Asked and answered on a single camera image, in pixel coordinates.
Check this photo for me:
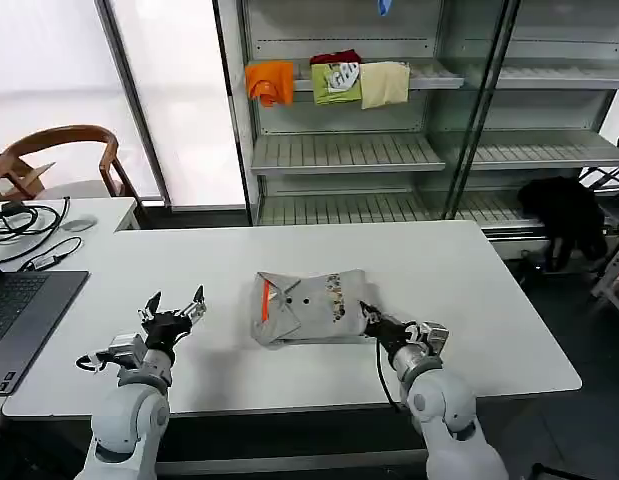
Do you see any coiled black cable bundle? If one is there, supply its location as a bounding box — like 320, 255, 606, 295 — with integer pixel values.
0, 196, 72, 245

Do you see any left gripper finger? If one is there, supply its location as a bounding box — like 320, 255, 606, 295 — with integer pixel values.
137, 290, 163, 322
180, 284, 208, 323

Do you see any dark grey laptop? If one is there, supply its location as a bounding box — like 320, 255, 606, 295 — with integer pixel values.
0, 264, 91, 397

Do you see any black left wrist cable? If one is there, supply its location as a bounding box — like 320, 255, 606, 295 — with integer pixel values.
74, 348, 116, 374

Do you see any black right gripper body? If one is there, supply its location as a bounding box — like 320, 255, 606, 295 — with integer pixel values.
364, 315, 416, 354

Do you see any black garment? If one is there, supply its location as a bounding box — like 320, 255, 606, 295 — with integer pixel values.
517, 176, 610, 274

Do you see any grey printed t-shirt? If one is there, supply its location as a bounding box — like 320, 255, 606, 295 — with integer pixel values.
249, 269, 378, 351

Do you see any grey adapter with black cable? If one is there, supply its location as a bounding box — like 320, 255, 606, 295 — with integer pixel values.
0, 236, 84, 274

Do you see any round grey mouse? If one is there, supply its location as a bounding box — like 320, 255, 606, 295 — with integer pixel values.
62, 215, 99, 232

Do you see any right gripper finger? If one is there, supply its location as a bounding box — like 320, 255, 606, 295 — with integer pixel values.
357, 300, 385, 327

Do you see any brown wooden chair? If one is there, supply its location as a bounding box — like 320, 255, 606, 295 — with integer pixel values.
0, 124, 139, 202

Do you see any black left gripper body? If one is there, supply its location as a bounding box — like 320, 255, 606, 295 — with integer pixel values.
140, 310, 194, 350

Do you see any white metal cart frame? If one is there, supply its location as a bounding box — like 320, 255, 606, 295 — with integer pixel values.
578, 137, 619, 322

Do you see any empty grey shelf rack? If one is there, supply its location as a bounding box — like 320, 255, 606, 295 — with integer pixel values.
428, 0, 619, 261

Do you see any grey shelf rack with clothes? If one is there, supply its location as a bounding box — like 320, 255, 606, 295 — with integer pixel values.
212, 0, 466, 226

